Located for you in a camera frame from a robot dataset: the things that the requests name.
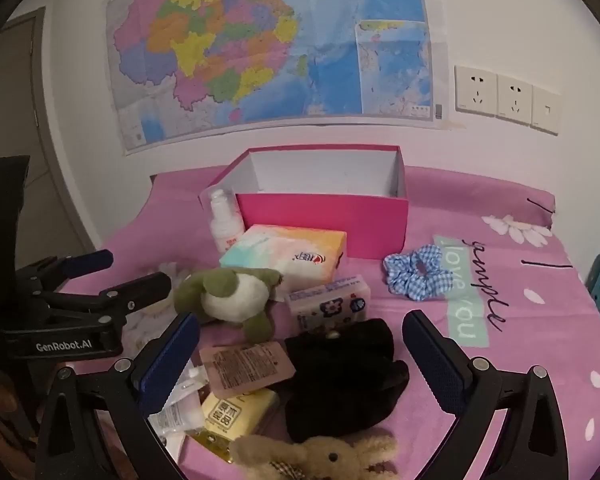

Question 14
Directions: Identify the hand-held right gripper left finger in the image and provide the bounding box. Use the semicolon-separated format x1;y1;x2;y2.
34;311;202;480

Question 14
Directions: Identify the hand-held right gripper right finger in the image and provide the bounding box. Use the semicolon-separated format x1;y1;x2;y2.
401;309;571;480

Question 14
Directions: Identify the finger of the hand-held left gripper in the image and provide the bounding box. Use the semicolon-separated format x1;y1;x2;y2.
30;272;173;331
14;249;115;291

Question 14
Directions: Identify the clear plastic packet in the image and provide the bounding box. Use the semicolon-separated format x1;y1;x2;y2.
147;394;206;453

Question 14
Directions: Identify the green frog plush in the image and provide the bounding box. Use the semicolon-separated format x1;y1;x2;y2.
174;267;285;343

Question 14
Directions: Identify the yellow tissue pack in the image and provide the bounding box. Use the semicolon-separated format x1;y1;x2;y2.
187;387;281;463

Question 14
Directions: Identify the black velvet cloth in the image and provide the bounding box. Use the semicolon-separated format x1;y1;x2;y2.
284;317;411;443

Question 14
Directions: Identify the pink cardboard box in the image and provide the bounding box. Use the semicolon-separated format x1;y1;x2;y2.
198;145;410;258

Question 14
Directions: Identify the small white tube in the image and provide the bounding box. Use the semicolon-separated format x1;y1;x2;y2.
172;362;211;403

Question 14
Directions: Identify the pink sachet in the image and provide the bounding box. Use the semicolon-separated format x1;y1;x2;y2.
199;341;297;397

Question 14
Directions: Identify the pink printed bed sheet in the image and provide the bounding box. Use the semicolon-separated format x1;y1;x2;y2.
55;165;600;480

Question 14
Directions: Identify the blue gingham scrunchie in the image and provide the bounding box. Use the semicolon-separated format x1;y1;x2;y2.
383;244;455;302

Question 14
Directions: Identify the white pump bottle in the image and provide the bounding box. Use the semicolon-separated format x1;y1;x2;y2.
209;187;246;255

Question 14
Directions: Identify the purple patterned tissue pack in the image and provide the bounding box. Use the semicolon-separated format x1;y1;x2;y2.
285;275;372;333

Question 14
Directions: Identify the pastel tissue pack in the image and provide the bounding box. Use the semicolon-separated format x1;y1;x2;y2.
219;223;347;301

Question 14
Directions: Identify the grey door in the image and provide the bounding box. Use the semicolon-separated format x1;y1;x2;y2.
0;7;98;261

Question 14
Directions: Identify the colourful wall map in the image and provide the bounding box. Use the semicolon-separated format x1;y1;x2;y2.
104;0;451;156

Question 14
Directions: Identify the white wall socket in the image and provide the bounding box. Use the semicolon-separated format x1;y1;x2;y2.
496;74;534;123
455;65;498;117

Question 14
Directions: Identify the white wall switch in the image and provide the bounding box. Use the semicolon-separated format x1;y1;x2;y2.
531;86;563;136

